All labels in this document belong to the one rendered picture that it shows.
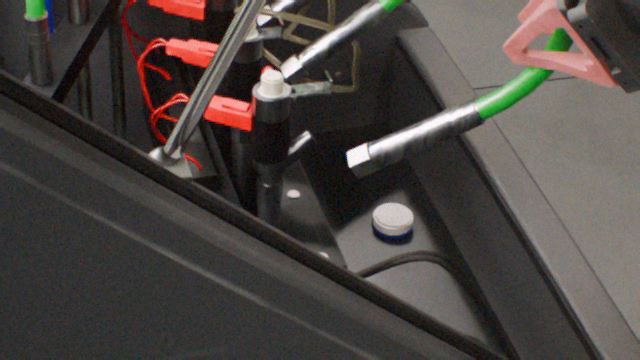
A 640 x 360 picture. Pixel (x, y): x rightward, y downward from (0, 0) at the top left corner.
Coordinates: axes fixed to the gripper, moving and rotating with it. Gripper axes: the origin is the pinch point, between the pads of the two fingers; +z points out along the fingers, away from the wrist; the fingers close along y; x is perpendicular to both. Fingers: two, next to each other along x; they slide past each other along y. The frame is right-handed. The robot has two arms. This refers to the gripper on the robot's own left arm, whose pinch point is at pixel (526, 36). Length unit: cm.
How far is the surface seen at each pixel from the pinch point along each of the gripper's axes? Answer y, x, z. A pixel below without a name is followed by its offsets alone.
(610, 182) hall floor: -117, 107, 112
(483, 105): 3.3, 1.8, 3.7
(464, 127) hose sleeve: 4.4, 2.3, 5.2
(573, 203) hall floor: -106, 101, 114
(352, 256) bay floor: -7.1, 19.9, 41.3
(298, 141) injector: 1.8, 0.7, 22.6
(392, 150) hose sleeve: 6.3, 1.0, 9.8
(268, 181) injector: 4.4, 1.5, 25.3
